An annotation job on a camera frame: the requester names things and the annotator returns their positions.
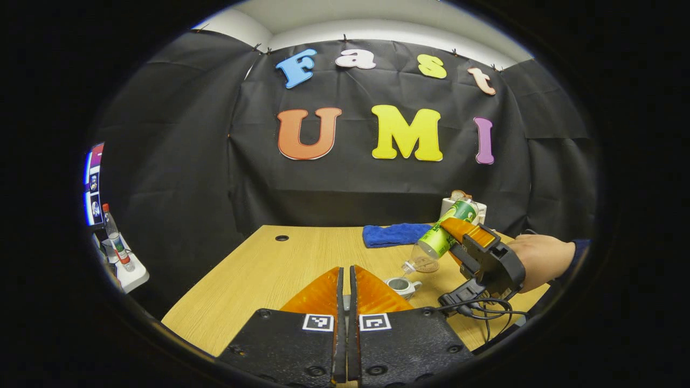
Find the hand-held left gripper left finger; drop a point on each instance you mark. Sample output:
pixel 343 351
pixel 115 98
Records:
pixel 291 345

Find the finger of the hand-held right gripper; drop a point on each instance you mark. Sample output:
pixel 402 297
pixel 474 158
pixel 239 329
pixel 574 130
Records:
pixel 463 261
pixel 474 233

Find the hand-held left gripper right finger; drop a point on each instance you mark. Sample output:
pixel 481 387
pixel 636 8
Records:
pixel 404 345

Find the green label water bottle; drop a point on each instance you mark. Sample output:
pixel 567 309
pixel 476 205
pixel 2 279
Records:
pixel 439 240

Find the white teacup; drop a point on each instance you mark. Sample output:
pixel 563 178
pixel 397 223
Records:
pixel 403 288

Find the red cap clear bottle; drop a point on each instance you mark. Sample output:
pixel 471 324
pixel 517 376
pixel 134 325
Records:
pixel 116 240

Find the white toaster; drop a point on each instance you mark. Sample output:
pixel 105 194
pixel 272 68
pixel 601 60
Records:
pixel 481 211

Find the toasted bread slice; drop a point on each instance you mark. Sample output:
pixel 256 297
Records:
pixel 459 194

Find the blue towel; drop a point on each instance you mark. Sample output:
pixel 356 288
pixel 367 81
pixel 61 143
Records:
pixel 391 235

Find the white side shelf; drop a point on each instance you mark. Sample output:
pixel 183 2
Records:
pixel 132 275

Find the computer monitor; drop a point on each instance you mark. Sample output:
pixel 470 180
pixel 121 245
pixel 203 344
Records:
pixel 92 188

